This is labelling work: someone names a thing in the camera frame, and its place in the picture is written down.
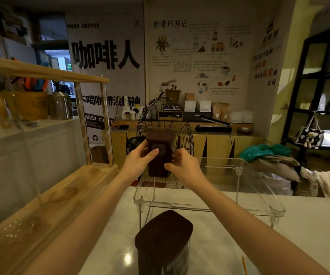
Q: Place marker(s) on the person's left hand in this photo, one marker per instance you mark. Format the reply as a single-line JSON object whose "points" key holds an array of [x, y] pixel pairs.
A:
{"points": [[133, 166]]}

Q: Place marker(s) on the person's right hand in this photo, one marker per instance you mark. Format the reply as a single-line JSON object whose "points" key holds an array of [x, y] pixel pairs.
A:
{"points": [[189, 170]]}

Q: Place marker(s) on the person's right thumb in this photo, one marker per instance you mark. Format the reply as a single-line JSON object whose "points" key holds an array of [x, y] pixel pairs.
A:
{"points": [[171, 168]]}

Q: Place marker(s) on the person's left thumb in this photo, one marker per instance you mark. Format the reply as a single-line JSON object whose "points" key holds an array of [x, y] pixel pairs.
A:
{"points": [[153, 154]]}

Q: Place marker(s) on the small dark brown canister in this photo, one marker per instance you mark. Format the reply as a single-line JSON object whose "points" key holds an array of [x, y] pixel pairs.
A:
{"points": [[162, 143]]}

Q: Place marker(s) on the person's left forearm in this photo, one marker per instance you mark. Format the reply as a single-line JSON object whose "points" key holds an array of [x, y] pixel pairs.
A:
{"points": [[79, 229]]}

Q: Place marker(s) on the person's right forearm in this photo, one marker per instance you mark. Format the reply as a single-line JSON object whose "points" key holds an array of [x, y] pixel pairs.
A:
{"points": [[254, 229]]}

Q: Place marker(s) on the wooden counter cabinet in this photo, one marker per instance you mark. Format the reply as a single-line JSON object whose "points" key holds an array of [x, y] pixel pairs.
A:
{"points": [[219, 146]]}

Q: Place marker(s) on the black heat sealer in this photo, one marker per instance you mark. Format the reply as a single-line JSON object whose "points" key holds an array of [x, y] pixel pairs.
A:
{"points": [[213, 128]]}

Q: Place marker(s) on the black flat appliance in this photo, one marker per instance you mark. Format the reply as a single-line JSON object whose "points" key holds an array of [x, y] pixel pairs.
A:
{"points": [[198, 116]]}

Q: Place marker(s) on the white square box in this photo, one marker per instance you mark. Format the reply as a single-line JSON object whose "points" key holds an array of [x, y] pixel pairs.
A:
{"points": [[190, 106], [205, 106]]}

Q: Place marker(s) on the brown plant pot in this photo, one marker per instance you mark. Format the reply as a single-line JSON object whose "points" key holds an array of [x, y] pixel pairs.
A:
{"points": [[173, 96]]}

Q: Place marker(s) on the small cardboard box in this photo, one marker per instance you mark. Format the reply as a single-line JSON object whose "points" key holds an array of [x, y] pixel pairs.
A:
{"points": [[190, 97]]}

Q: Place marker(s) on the clear acrylic riser stand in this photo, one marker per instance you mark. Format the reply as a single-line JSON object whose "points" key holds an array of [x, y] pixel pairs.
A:
{"points": [[239, 183]]}

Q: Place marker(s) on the brown paper bag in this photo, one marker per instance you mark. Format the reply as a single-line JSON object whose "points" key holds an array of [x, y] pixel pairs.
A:
{"points": [[226, 112], [217, 111]]}

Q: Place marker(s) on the large dark brown canister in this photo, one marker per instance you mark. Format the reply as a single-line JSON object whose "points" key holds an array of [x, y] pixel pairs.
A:
{"points": [[163, 240]]}

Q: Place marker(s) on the small dark dish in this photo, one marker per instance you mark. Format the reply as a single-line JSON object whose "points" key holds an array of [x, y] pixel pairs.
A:
{"points": [[245, 130]]}

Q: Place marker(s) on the green plastic bag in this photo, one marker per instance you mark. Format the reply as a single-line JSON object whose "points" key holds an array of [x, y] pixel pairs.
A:
{"points": [[264, 150]]}

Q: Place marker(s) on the silver metal pot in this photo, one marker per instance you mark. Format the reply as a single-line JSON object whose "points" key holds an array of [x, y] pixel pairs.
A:
{"points": [[59, 105]]}

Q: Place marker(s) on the grey burlap sack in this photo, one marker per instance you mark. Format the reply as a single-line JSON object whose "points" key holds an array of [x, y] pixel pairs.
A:
{"points": [[279, 168]]}

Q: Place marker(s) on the wooden shelf rack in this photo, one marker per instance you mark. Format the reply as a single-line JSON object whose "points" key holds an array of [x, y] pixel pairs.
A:
{"points": [[53, 197]]}

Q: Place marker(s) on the white banner with black characters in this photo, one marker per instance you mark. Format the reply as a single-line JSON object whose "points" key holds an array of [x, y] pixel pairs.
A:
{"points": [[104, 54]]}

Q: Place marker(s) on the yellow pencil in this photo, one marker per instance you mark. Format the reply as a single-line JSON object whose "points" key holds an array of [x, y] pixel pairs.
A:
{"points": [[244, 266]]}

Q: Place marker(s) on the tote bag with teddy bear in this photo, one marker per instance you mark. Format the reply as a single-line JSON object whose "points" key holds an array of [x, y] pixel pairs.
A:
{"points": [[309, 137]]}

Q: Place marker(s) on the black metal shelving unit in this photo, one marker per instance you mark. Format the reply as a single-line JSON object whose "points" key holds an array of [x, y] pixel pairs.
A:
{"points": [[317, 83]]}

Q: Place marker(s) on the illustrated coffee wall poster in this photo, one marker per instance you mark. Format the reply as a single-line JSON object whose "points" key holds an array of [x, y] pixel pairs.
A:
{"points": [[199, 54]]}

